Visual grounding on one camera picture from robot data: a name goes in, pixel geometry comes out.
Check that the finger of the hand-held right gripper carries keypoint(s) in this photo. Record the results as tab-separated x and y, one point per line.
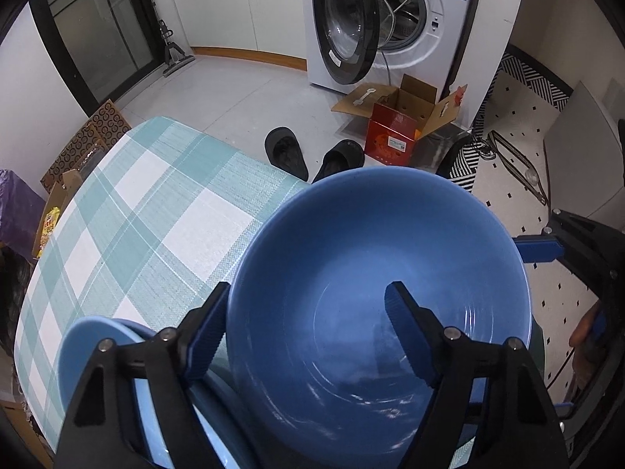
564	409
537	249

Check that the person's right hand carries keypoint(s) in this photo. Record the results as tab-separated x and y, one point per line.
581	332

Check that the thin black metal tool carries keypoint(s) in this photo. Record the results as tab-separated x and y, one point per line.
517	161

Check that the purple plastic bag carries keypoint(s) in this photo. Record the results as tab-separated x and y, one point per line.
19	205

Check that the black slipper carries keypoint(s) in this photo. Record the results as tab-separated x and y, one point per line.
285	151
342	156

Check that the white washing machine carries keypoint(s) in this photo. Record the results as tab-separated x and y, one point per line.
439	10

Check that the black framed glass door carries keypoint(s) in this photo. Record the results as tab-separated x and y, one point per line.
97	34

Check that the white base cabinets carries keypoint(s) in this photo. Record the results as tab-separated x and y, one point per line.
234	5

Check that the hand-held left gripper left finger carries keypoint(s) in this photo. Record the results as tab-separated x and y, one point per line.
207	347

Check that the upright floor mop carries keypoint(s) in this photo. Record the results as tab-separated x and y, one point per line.
178	61

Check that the yellow red snack packets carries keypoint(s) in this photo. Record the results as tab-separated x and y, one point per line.
49	224

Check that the plain cardboard box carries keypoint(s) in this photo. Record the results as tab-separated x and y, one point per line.
68	181

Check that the grey flat panel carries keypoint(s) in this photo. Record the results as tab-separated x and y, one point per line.
586	146

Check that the teal white checked tablecloth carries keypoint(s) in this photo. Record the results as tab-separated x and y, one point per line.
161	215

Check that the cream rug with striped border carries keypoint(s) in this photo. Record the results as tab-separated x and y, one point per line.
517	117

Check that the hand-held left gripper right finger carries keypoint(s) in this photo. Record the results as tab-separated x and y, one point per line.
407	337

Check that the red cardboard box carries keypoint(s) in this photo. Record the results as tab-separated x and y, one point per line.
390	137

